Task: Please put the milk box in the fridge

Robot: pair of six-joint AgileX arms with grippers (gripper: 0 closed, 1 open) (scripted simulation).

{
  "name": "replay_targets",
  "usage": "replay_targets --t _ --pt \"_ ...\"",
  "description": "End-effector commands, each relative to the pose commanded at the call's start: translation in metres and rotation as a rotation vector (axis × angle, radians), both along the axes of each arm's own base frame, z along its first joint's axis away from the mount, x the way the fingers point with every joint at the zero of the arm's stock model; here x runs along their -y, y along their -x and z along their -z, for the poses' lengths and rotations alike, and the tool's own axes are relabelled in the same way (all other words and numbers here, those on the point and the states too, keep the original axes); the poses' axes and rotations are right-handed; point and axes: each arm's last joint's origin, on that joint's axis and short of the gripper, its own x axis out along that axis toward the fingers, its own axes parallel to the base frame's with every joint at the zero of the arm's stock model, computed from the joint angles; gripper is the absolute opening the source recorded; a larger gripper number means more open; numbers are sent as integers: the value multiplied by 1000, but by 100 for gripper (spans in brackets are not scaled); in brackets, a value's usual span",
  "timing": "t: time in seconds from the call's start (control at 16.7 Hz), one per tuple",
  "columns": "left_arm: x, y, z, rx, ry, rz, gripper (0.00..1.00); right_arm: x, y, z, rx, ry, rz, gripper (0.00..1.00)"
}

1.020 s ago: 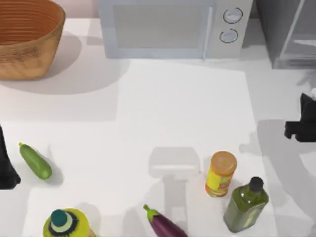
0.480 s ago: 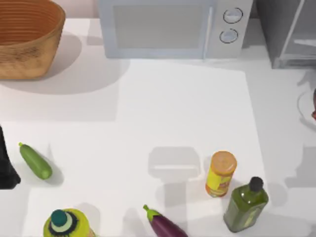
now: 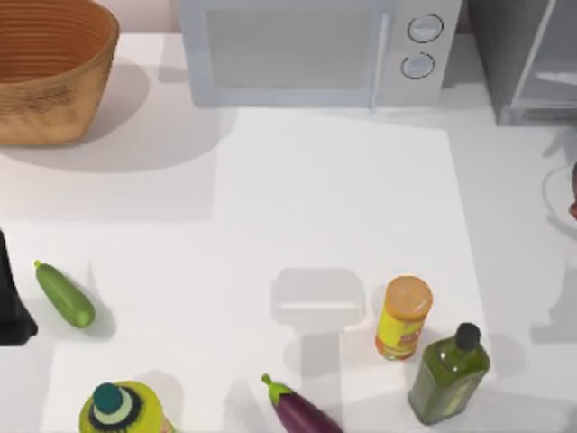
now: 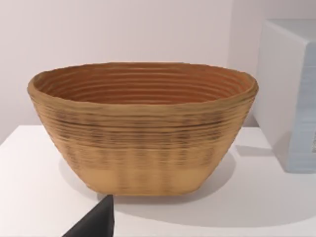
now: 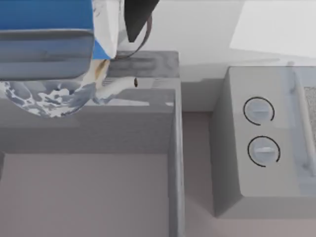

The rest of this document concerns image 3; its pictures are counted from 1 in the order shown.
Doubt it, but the yellow can with orange lid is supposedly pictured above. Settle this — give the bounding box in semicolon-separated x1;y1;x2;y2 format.
374;275;434;362

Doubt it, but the pale microwave oven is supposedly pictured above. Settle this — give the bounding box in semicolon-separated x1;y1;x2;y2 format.
175;0;463;109

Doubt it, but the purple eggplant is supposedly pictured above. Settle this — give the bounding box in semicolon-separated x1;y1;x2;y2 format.
261;373;344;433

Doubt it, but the microwave knob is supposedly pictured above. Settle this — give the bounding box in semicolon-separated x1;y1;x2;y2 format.
400;51;436;81
407;13;444;42

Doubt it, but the green square bottle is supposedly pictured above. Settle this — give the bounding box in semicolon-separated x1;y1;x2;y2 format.
407;322;491;426

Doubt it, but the green cucumber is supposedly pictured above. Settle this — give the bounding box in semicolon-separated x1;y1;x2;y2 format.
33;259;96;328

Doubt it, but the yellow bottle with teal cap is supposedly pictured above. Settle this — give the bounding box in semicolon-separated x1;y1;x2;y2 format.
78;381;177;433

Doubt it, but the white plate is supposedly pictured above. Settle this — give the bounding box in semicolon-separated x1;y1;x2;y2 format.
542;164;577;226

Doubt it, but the brown woven basket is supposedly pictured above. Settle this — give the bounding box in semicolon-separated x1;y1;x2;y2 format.
0;0;121;146

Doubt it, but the dark red item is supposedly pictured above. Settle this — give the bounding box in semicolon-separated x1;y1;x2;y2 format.
568;162;577;220

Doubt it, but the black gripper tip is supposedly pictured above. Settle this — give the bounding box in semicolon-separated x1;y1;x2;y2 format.
0;229;39;347

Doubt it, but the microwave door handle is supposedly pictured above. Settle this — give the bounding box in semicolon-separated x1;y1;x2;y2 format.
371;11;389;111

